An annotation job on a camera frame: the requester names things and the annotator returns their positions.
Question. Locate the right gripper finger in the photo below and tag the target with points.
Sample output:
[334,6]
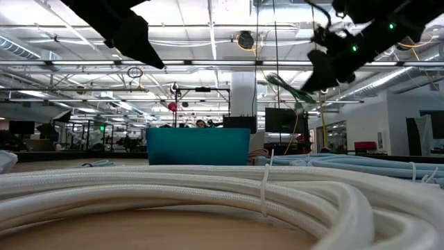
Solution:
[324,74]

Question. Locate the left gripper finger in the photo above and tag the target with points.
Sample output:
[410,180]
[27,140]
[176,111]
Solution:
[138,45]

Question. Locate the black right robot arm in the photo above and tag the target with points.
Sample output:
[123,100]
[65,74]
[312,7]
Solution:
[367,8]

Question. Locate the black monitor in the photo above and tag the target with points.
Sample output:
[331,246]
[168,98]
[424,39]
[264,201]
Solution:
[284,121]

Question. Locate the red ball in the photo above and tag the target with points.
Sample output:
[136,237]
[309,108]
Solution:
[172,107]

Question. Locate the red box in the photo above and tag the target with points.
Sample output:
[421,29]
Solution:
[365,146]

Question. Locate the black box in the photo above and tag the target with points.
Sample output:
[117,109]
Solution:
[239,124]

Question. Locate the person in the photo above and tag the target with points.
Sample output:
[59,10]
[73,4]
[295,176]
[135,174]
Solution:
[201,124]

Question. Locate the teal plastic bin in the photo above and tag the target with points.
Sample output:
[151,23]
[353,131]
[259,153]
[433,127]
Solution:
[197,146]

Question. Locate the black background rig frame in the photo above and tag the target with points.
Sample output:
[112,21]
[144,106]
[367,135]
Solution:
[203,89]

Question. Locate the black aluminium table frame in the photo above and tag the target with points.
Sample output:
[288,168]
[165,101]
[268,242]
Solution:
[69,156]

